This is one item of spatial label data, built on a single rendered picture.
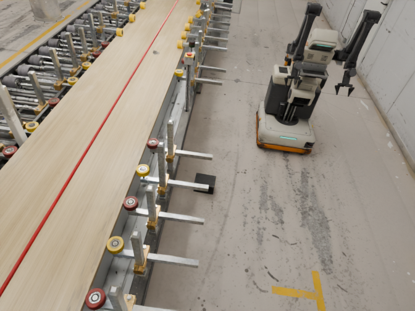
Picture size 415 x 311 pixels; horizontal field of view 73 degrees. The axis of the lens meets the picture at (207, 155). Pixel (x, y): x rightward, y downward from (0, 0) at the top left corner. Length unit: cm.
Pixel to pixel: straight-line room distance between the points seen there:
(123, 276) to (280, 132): 222
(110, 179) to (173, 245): 98
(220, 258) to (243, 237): 29
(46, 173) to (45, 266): 58
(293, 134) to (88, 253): 244
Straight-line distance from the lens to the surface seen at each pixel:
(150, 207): 152
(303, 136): 329
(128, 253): 155
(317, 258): 271
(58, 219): 165
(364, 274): 284
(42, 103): 257
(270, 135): 319
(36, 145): 209
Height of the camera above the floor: 221
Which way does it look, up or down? 44 degrees down
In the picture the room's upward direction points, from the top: 7 degrees clockwise
